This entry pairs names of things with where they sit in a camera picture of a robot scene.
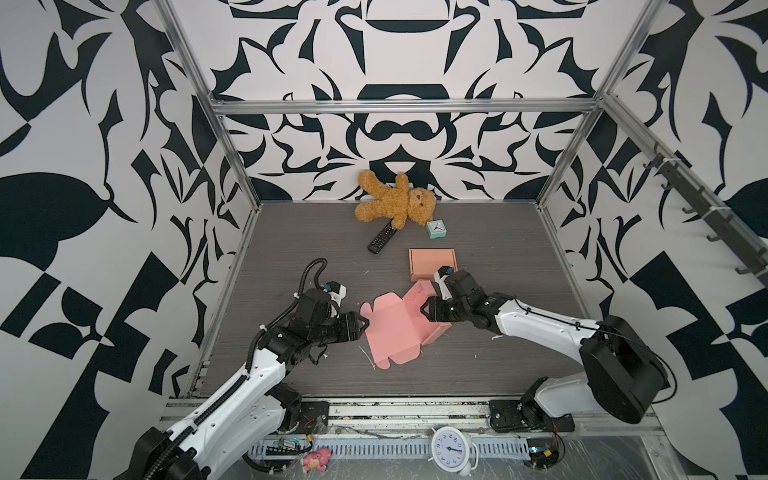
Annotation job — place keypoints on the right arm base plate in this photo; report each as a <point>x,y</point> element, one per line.
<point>508,416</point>

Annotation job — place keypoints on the small pink toy figure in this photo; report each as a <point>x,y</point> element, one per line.
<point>316,460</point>

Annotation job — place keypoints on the brown teddy bear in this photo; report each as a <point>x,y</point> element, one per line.
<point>399,203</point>

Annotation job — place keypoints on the pink cardboard box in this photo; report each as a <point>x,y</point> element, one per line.
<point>397,329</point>

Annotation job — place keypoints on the salmon cardboard box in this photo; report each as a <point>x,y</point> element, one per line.
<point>424,263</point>

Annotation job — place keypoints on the right circuit board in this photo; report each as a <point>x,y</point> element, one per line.
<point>544,453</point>

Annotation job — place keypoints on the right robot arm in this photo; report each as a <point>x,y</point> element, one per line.
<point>620,374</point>

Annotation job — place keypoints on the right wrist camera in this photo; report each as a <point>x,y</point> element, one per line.
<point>440,278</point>

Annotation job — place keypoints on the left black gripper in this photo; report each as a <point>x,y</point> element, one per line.
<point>347,328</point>

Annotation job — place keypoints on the circuit board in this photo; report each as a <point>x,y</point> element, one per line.
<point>290,447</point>
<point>544,453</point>

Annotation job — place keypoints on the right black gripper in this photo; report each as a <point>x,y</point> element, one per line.
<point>437,313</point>

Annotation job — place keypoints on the wall hook rack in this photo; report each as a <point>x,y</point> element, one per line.
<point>703,204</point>

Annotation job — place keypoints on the left circuit board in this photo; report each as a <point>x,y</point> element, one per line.
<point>290,447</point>

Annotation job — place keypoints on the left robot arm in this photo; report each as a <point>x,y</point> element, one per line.
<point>254,402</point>

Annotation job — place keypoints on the black remote control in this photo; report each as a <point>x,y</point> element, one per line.
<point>382,238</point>

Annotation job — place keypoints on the white round analog clock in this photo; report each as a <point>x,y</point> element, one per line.
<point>453,451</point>

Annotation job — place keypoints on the small teal alarm clock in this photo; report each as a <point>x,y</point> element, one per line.
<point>436,229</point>

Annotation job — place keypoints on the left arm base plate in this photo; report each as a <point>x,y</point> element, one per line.
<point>304,418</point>

